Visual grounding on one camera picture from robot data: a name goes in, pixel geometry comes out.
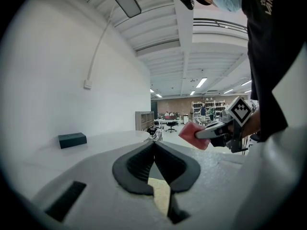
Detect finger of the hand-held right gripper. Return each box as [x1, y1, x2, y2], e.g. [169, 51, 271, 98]
[195, 122, 233, 140]

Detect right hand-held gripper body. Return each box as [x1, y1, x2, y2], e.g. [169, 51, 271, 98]
[211, 96, 254, 153]

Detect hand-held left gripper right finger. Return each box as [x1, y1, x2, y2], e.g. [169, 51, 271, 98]
[154, 140, 244, 230]

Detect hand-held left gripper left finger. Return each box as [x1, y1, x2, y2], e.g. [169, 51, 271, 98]
[31, 139, 174, 230]

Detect pink cloth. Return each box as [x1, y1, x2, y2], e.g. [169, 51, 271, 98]
[178, 122, 212, 150]

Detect person's right forearm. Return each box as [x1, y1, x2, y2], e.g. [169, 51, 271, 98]
[241, 108, 261, 138]

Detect white shelving rack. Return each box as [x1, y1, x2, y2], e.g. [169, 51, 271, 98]
[191, 100, 226, 122]

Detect black office chair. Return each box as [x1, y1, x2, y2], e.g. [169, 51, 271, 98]
[165, 121, 177, 134]

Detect black box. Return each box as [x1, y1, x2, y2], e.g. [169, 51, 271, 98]
[58, 132, 87, 150]

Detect white desk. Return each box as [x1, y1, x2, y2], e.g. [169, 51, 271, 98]
[154, 118, 183, 127]

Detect ceiling strip lights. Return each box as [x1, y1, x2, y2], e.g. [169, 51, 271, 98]
[150, 77, 253, 99]

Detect person's black t-shirt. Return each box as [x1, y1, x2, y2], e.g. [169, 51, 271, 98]
[241, 0, 307, 143]

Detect grey open shelf cabinet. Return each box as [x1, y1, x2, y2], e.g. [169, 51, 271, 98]
[135, 111, 155, 132]

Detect black curved railing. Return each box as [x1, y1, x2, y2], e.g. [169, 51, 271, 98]
[193, 18, 248, 33]

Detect dark hanging ceiling lamp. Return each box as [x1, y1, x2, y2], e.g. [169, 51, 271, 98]
[102, 0, 142, 19]

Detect white wall cable conduit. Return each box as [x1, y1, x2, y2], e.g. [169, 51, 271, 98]
[87, 5, 116, 81]

